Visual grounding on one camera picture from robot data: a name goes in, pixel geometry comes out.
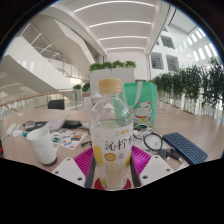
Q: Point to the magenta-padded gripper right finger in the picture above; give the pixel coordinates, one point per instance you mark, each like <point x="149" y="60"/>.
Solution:
<point x="155" y="168"/>

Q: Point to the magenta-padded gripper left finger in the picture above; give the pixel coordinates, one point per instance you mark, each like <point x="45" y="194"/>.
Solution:
<point x="71" y="170"/>

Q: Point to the clear yellow-capped drink bottle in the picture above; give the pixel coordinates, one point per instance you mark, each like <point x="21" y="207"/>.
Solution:
<point x="111" y="146"/>

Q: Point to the white mug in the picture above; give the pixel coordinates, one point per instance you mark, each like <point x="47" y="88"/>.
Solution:
<point x="41" y="146"/>

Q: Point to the black wallet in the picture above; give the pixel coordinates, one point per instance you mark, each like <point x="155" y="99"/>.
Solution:
<point x="71" y="124"/>

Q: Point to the black chair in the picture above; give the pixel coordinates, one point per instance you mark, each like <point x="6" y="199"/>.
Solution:
<point x="56" y="104"/>

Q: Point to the white remote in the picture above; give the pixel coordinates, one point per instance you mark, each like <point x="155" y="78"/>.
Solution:
<point x="10" y="129"/>

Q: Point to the glass balustrade with wooden handrail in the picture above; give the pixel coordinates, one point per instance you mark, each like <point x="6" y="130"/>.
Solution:
<point x="30" y="101"/>

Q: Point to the small potted plants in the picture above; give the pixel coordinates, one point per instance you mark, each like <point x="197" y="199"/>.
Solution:
<point x="81" y="87"/>

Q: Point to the row of green hedge plants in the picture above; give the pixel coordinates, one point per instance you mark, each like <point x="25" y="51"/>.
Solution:
<point x="193" y="83"/>

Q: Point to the white cabinet with plants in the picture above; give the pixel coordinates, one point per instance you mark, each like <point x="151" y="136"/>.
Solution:
<point x="100" y="75"/>

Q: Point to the white staircase with railing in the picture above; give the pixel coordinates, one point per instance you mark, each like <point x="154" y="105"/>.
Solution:
<point x="50" y="63"/>

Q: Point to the ceiling light strips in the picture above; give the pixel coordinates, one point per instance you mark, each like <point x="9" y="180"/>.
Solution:
<point x="120" y="23"/>

